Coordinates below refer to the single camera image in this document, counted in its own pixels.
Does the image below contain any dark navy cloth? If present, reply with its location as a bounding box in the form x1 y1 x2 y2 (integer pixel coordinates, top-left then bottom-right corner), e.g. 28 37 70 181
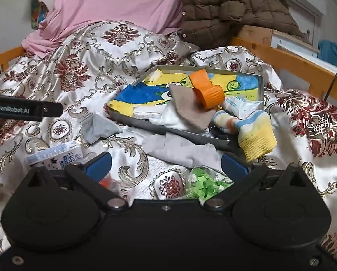
209 125 237 143

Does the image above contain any striped colourful sock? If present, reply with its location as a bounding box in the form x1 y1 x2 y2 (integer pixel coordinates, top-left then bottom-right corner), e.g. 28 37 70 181
212 110 277 162

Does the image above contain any grey cloth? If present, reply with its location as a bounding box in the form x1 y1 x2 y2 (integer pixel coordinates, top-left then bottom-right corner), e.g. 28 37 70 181
80 112 123 144

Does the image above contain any white wet wipe packet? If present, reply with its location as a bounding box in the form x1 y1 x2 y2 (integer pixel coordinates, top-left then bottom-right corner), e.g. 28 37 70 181
221 96 263 119

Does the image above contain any orange cloth roll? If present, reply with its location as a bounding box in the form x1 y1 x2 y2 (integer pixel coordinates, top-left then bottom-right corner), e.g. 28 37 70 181
189 69 225 110

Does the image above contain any beige linen pouch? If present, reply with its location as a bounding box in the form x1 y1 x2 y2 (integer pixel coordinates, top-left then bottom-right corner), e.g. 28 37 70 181
168 83 217 131

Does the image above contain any white muslin cloth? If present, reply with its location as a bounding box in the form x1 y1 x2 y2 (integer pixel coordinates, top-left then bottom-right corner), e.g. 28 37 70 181
133 103 209 135

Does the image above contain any bag of green confetti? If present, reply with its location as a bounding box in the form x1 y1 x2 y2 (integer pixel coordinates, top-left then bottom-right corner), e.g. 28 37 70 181
186 165 233 203

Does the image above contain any blue white carton box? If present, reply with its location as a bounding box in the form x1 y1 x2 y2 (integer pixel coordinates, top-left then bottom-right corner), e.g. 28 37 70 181
25 141 83 170

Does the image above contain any floral satin bedspread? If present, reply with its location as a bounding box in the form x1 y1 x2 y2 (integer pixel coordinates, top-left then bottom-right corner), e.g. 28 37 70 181
0 21 337 260

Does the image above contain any colourful paper kite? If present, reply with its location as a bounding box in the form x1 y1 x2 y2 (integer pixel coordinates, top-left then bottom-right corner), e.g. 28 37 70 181
30 0 49 30

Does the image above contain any blue bag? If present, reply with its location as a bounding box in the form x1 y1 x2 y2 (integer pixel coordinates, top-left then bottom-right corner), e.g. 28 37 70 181
317 40 337 67

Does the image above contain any brown quilted jacket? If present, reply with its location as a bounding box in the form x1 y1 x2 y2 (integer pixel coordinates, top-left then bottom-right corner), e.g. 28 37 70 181
179 0 308 50

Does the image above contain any pink bed sheet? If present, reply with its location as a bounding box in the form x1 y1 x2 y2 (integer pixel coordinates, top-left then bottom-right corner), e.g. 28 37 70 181
21 0 182 58

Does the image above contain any wooden bed frame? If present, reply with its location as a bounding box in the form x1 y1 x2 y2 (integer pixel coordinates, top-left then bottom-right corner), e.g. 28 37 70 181
0 21 337 108

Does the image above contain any black cable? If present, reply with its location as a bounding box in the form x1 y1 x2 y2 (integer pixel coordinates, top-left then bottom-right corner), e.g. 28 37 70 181
323 60 337 102

